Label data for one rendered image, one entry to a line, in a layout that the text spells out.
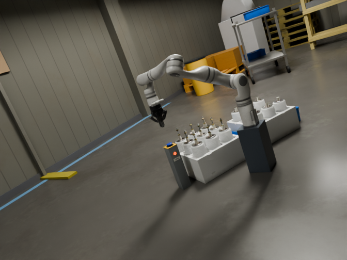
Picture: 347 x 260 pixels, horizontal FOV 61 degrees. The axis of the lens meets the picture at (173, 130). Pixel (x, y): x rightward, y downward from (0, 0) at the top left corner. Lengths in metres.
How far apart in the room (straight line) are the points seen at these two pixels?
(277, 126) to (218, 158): 0.56
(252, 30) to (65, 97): 4.16
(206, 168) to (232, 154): 0.22
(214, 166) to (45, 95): 2.60
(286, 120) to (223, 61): 3.81
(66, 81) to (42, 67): 0.35
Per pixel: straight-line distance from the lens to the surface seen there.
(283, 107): 2.41
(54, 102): 4.07
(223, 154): 2.05
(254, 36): 6.71
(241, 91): 1.79
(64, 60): 4.31
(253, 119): 1.85
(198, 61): 4.94
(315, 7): 6.20
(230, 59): 5.99
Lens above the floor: 0.90
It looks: 15 degrees down
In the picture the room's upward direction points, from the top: 20 degrees counter-clockwise
